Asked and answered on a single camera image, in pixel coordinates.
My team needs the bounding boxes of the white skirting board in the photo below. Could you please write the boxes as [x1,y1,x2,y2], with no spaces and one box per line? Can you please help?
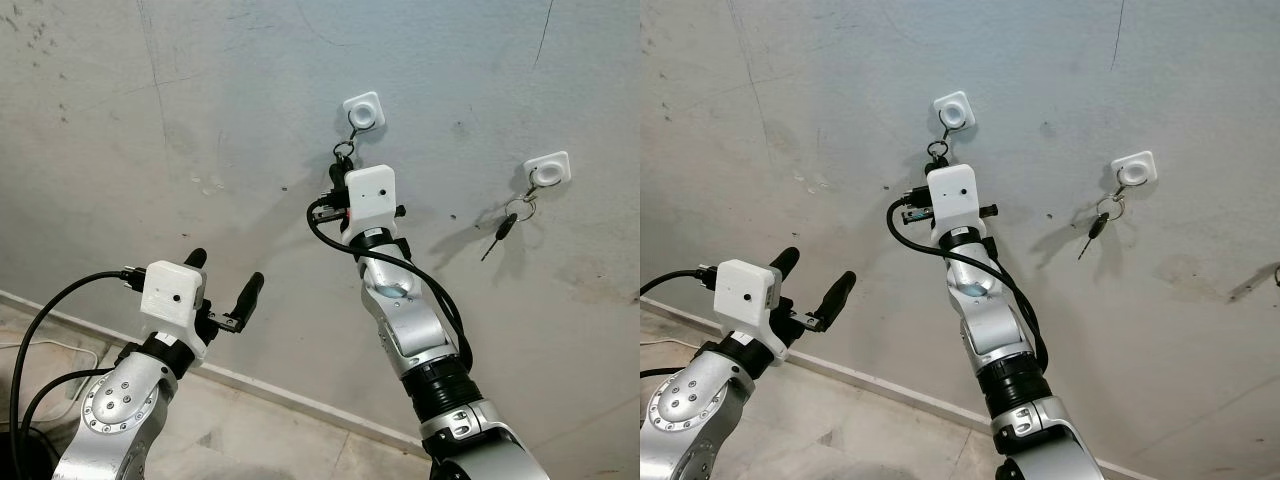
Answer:
[0,288,433,461]
[640,296,1141,480]

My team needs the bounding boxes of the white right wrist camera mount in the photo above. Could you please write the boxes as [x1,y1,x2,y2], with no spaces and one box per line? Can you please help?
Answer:
[925,164,980,239]
[341,164,399,241]

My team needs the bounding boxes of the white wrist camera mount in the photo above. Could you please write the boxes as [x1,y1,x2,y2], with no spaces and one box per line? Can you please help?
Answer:
[925,164,980,239]
[714,258,787,362]
[341,164,399,241]
[140,260,209,362]

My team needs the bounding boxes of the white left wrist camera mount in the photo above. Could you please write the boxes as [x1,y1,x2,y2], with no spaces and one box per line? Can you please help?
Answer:
[714,258,787,362]
[140,260,209,362]

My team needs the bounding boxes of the white square wall hook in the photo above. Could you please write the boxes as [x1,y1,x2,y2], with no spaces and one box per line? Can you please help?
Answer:
[524,150,573,199]
[341,90,388,141]
[932,90,978,141]
[1111,150,1160,198]

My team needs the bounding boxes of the long black left arm cable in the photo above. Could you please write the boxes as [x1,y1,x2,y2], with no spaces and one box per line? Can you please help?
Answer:
[640,265,722,297]
[8,266,149,480]

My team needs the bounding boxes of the black head key with ring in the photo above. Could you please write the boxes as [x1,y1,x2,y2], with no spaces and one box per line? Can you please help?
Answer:
[1076,193,1128,263]
[480,195,538,264]

